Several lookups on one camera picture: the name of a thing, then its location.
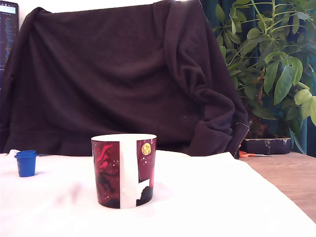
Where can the blue coffee capsule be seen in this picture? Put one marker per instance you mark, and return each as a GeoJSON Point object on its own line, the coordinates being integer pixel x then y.
{"type": "Point", "coordinates": [26, 165]}

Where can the red printed coffee mug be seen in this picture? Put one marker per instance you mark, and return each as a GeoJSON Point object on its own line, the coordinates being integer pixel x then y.
{"type": "Point", "coordinates": [108, 172]}

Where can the dark draped jacket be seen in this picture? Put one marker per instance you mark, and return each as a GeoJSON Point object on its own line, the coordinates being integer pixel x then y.
{"type": "Point", "coordinates": [111, 79]}

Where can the white table cloth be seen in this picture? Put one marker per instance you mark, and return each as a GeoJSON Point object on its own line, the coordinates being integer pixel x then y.
{"type": "Point", "coordinates": [202, 197]}

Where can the dark plant pot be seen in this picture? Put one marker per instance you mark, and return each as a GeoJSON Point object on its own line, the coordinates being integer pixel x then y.
{"type": "Point", "coordinates": [261, 146]}

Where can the green leafy houseplant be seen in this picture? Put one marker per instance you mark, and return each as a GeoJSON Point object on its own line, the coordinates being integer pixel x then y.
{"type": "Point", "coordinates": [284, 81]}

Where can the black computer monitor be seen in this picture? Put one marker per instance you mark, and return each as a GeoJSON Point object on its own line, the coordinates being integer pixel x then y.
{"type": "Point", "coordinates": [8, 32]}

